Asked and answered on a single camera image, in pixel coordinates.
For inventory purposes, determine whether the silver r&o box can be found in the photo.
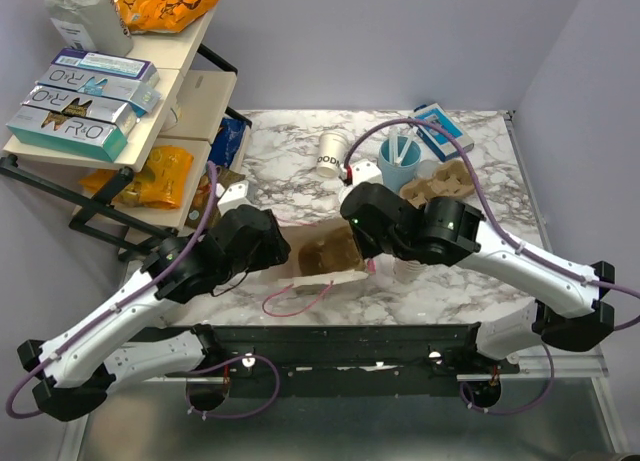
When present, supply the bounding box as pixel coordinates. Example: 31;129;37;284
22;85;139;135
37;65;162;116

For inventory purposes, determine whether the silver R&O box upper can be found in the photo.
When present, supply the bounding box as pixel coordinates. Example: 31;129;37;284
37;65;162;116

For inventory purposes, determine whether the orange snack bag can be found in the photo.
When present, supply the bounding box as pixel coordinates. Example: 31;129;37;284
114;0;220;34
78;145;195;211

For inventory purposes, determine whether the blue snack bag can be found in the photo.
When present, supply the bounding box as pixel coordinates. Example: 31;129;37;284
208;117;248;169

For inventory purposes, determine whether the brown snack bag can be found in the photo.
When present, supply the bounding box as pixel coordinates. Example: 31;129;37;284
185;164;246;230

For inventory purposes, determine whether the silver R&O box middle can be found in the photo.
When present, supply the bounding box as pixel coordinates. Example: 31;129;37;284
22;85;139;135

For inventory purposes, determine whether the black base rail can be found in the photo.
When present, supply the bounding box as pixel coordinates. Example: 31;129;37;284
187;324;519;397

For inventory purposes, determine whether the stack of cardboard carriers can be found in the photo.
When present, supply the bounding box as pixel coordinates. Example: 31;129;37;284
399;159;476;207

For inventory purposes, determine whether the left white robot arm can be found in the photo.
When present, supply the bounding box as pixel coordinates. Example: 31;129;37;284
18;205;290;421

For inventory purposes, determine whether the blue white razor box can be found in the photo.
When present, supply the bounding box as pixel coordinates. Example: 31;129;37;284
412;103;475;162

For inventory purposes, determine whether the stack of paper cups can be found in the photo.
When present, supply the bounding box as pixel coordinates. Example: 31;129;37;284
394;259;426;284

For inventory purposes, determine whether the white paper coffee cup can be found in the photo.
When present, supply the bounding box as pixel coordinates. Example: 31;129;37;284
316;131;349;178

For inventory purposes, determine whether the brown pink paper bag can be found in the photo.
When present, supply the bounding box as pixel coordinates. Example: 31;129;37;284
259;218;376;318

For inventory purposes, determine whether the white sachet stick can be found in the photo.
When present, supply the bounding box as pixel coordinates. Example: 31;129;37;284
388;127;399;166
396;132;414;165

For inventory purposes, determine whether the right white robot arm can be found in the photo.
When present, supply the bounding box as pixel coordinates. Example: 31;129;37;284
340;182;615;373

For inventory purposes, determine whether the grey coffee bag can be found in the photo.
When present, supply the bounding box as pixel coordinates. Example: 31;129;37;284
44;0;133;56

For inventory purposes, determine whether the black beige shelf rack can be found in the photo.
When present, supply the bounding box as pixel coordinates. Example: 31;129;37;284
1;13;242;261

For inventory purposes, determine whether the orange snack bag top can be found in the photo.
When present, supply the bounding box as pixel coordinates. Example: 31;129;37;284
114;0;220;34

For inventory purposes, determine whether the light blue utensil cup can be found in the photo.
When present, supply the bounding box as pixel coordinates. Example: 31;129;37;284
377;136;422;192

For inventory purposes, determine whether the teal R&O box front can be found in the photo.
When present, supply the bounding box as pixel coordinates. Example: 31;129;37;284
6;106;128;162

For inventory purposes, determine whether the purple white box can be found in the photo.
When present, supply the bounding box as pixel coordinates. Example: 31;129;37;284
52;48;159;86

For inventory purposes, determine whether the orange snack bag lower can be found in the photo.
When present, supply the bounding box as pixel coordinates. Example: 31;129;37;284
78;145;195;211

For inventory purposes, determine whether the brown cardboard cup carrier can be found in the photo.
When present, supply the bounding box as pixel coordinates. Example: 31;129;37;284
298;226;365;276

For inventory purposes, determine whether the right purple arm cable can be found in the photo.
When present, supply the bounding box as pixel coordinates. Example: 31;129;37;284
342;118;640;332

